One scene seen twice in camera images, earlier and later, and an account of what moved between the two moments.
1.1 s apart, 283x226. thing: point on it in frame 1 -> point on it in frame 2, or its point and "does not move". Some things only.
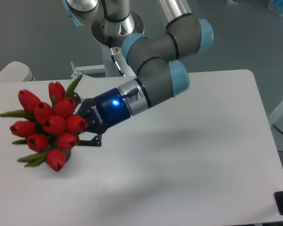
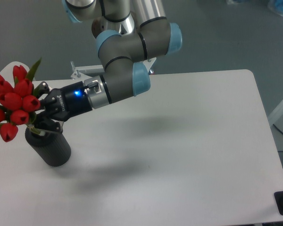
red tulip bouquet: (50, 128) -> (12, 102)
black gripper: (106, 109) -> (68, 102)
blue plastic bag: (282, 7) does not move
